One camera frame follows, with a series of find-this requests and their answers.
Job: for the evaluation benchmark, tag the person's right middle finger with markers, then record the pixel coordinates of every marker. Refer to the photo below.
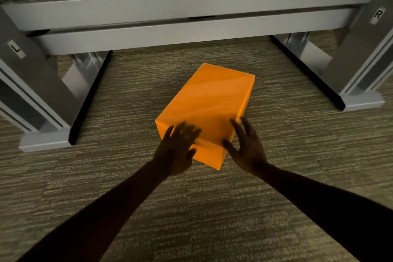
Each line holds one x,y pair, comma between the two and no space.
248,126

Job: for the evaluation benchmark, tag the gray metal desk leg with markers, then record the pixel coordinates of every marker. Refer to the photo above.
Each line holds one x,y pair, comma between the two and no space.
356,65
40,96

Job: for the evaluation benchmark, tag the person's right hand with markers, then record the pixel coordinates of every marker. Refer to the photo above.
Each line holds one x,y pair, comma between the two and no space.
250,154

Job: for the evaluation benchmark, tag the white letter sticker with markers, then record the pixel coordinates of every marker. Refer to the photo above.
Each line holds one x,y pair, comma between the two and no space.
16,49
377,16

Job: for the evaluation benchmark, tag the person's right forearm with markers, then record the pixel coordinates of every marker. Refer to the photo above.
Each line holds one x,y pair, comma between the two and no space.
331,209

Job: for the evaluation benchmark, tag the person's left forearm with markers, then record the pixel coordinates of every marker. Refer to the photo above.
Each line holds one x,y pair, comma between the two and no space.
101,215

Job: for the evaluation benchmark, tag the person's left little finger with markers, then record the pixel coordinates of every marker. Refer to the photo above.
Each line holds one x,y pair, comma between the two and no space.
168,133

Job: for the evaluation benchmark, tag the gray metal desk crossbeam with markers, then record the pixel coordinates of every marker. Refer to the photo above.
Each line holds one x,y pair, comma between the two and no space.
184,2
190,31

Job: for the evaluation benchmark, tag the person's right thumb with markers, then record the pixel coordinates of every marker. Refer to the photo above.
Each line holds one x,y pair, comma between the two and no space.
231,148

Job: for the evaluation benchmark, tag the orange cardboard box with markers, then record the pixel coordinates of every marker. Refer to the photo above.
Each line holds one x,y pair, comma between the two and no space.
208,102

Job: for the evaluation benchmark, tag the person's left hand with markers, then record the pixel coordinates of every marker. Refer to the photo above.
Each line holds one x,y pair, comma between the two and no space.
173,156

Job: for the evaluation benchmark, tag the person's left thumb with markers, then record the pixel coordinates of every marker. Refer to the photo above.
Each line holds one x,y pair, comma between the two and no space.
192,153

